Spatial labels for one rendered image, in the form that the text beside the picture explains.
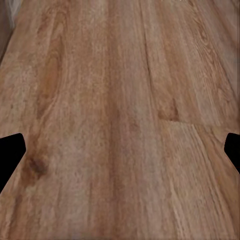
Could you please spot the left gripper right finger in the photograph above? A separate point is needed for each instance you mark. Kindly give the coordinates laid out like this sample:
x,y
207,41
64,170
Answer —
x,y
232,149

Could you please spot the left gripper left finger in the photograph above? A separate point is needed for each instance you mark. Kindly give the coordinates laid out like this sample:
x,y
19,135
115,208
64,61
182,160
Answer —
x,y
12,150

